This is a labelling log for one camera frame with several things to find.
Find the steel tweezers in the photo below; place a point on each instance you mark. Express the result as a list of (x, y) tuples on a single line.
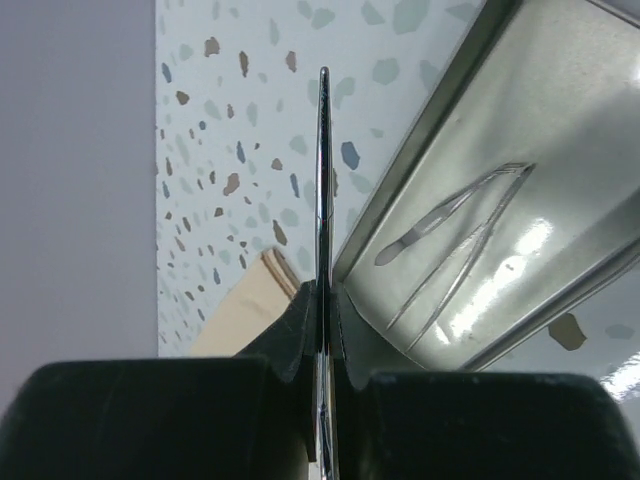
[(476, 241)]

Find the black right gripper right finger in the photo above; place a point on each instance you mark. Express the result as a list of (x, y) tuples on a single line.
[(398, 421)]

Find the metal instrument tray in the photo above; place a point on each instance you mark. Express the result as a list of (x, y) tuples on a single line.
[(514, 198)]

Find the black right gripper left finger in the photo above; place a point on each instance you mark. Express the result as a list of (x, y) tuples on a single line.
[(247, 416)]

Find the steel forceps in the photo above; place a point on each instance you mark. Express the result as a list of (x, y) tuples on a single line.
[(324, 208)]

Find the beige cloth drape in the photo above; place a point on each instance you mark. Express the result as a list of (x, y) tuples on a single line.
[(249, 308)]

